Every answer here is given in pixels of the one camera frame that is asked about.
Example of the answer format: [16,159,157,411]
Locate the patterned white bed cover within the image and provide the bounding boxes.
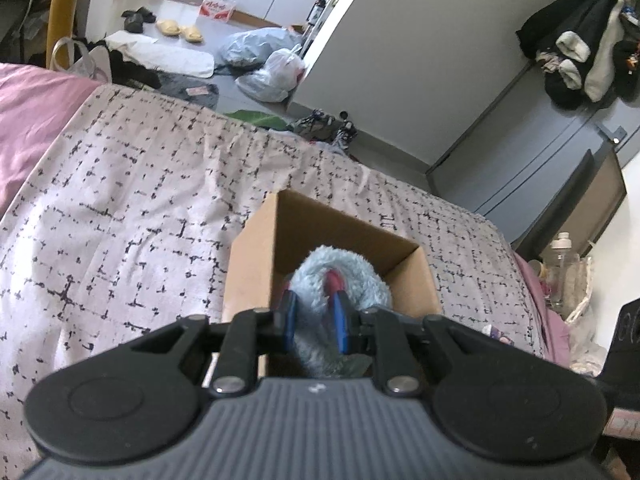
[1,86,547,479]

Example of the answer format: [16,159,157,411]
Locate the clear plastic bag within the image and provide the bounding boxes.
[235,70,290,103]

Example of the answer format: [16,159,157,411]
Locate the blue grey garbage bag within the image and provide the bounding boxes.
[217,27,303,68]

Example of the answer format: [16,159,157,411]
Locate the right yellow slipper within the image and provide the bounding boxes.
[180,26,204,44]

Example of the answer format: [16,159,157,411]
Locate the black slippers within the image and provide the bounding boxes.
[122,6,156,34]

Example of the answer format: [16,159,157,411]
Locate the bottled water pack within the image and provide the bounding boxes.
[198,0,236,23]

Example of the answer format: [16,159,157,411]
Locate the hanging clothes pile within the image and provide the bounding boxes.
[516,0,634,110]

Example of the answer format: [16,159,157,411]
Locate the blue printed packet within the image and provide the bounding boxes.
[482,324,514,347]

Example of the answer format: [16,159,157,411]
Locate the green leaf object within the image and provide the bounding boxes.
[226,110,290,131]

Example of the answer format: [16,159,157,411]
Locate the white floor mat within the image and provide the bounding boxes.
[104,30,215,79]

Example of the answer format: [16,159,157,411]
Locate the pair of sneakers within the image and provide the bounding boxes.
[290,110,358,155]

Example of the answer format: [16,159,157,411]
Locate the brown cardboard box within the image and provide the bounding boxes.
[222,190,442,376]

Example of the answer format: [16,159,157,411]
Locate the spray bottle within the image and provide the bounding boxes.
[306,0,329,27]

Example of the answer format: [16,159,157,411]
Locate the clear plastic bottle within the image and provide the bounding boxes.
[542,232,580,318]

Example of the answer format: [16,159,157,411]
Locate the white red plastic bag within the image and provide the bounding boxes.
[264,46,306,91]

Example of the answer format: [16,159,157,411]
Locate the grey door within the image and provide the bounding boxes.
[427,67,639,242]

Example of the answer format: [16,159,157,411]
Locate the pink bed sheet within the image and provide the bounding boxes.
[1,63,101,214]

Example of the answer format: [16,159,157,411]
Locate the yellow edged table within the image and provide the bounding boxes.
[46,0,77,68]

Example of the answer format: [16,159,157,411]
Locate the dark framed board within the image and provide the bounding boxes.
[512,145,627,260]

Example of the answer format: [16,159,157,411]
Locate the white tote bag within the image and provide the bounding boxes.
[49,37,112,82]

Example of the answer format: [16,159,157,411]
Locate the light blue fluffy plush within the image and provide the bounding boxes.
[290,246,393,378]

